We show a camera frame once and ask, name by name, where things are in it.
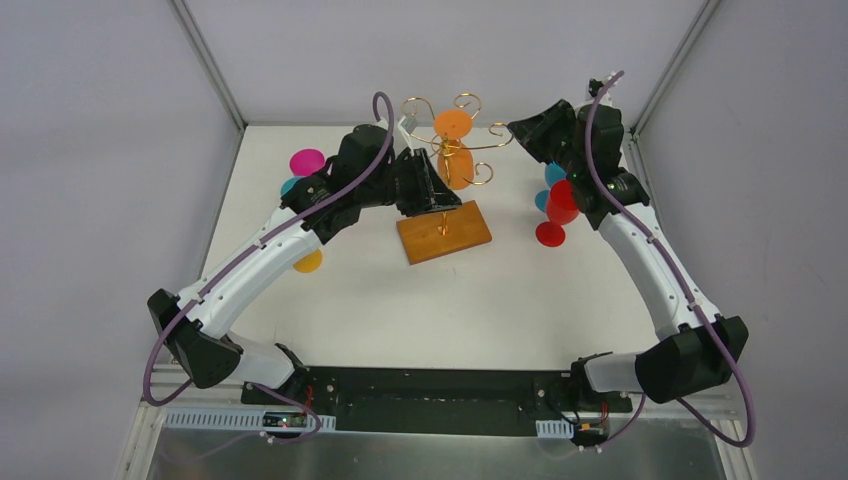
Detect blue wine glass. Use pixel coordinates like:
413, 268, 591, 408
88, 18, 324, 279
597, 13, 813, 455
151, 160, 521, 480
534, 163, 566, 213

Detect orange wine glass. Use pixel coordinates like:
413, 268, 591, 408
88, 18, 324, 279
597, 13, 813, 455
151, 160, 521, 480
434, 109, 474, 190

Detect gold rack with wooden base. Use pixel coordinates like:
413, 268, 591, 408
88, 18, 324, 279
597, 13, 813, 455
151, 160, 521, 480
397, 92, 513, 265

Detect red wine glass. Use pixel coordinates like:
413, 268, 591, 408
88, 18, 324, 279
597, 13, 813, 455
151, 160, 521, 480
535, 179, 580, 248

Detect pink wine glass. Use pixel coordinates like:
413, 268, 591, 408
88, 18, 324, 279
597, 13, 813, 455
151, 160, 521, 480
289, 148, 326, 177

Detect teal wine glass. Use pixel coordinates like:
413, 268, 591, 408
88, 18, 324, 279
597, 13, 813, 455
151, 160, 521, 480
280, 176, 302, 197

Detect yellow wine glass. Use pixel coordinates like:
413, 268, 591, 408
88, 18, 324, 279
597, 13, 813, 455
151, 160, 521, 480
293, 249, 323, 274

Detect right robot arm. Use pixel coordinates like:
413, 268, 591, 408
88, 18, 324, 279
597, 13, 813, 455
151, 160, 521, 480
506, 100, 749, 410

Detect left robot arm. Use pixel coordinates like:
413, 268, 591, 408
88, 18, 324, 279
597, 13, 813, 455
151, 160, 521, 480
147, 122, 462, 405

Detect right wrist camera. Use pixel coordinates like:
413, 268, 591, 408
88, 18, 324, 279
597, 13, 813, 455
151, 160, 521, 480
585, 76, 614, 107

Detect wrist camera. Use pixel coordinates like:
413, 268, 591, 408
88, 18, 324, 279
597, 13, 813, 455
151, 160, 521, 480
393, 115, 418, 154
585, 76, 614, 107

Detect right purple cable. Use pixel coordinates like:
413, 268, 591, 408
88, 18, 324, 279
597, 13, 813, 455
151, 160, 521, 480
584, 70, 758, 452

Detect purple cable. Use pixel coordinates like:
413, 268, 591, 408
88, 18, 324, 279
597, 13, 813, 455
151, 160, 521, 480
584, 70, 758, 452
142, 91, 397, 445

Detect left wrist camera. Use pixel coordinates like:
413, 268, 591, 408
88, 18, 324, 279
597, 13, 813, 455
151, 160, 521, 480
393, 115, 418, 154

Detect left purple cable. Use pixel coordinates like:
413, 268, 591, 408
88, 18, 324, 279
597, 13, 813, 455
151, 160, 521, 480
142, 91, 397, 445

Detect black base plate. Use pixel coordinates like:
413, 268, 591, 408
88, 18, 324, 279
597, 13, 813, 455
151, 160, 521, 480
279, 366, 633, 437

